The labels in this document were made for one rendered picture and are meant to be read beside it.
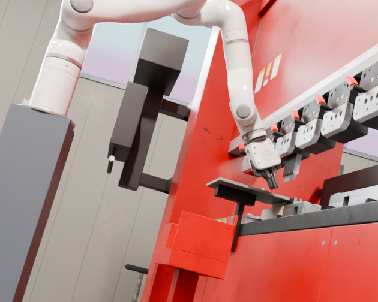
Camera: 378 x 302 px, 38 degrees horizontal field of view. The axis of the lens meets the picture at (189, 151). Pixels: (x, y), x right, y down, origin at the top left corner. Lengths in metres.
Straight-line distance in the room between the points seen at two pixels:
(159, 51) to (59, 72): 1.45
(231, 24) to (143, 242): 4.15
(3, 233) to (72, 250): 4.25
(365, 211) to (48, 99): 0.99
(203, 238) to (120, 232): 4.36
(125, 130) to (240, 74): 1.21
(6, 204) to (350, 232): 0.94
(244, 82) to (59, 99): 0.60
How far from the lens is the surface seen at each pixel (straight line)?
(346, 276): 1.21
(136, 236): 5.85
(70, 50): 1.77
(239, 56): 1.92
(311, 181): 3.05
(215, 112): 2.93
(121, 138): 2.94
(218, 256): 1.52
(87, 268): 5.85
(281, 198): 1.96
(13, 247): 1.62
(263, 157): 1.86
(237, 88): 1.82
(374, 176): 2.58
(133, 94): 3.01
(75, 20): 1.78
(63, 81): 1.74
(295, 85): 2.21
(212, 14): 1.98
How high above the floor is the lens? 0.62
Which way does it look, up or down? 14 degrees up
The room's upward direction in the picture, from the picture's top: 15 degrees clockwise
